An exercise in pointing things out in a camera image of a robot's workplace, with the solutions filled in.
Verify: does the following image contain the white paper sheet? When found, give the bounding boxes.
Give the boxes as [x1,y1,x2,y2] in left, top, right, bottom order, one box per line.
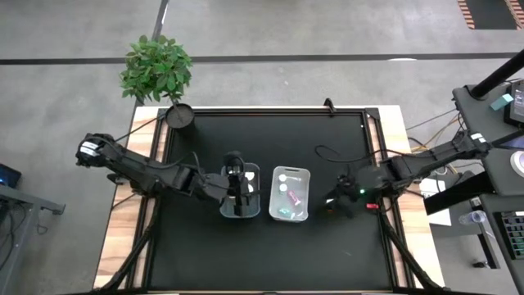
[419,178,454,227]

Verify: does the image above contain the black side desk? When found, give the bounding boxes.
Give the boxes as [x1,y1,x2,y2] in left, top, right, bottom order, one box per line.
[452,77,524,197]

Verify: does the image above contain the white plastic bin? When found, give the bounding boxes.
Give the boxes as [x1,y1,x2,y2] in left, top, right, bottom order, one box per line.
[268,165,311,223]

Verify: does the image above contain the black round pole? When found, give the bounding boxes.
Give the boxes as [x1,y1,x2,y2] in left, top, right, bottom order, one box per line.
[469,48,524,100]

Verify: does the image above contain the white tape roll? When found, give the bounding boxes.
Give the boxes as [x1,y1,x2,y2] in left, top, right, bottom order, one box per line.
[509,150,524,178]

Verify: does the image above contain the small teal box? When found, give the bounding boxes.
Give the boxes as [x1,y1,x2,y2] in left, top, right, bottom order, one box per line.
[490,93,515,111]

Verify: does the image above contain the black keyboard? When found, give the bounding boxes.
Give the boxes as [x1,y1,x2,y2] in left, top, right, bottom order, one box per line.
[494,210,524,261]

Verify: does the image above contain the device with blue screen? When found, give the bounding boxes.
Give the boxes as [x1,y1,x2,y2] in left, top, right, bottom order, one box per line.
[0,162,22,189]

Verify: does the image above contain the black rug red border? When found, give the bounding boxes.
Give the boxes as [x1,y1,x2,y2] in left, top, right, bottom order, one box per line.
[457,0,524,30]

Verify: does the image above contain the black plant pot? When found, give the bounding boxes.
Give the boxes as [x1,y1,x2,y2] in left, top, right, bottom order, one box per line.
[164,102,196,131]

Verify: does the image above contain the dark tablet screen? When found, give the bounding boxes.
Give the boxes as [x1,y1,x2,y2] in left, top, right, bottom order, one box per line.
[503,79,524,128]

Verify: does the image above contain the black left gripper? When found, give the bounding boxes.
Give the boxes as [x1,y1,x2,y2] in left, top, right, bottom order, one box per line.
[222,150,251,217]

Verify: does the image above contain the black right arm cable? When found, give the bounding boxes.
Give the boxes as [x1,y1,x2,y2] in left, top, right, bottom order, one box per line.
[314,143,396,164]

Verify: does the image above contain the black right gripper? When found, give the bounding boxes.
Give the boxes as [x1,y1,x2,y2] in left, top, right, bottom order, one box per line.
[325,167,372,219]

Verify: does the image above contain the green artificial plant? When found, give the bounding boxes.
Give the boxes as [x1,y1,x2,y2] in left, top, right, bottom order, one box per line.
[119,34,193,103]

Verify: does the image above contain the blue-grey plastic bin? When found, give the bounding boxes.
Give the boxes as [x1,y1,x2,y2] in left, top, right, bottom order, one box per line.
[219,161,262,219]

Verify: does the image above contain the grey side table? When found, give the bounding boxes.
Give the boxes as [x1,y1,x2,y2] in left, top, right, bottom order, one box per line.
[0,184,66,295]

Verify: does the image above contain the black aluminium table frame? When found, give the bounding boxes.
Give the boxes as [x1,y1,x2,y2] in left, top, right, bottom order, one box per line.
[97,107,443,295]

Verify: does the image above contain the clear plastic water bottle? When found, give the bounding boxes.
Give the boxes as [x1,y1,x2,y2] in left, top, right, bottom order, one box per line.
[458,210,487,225]

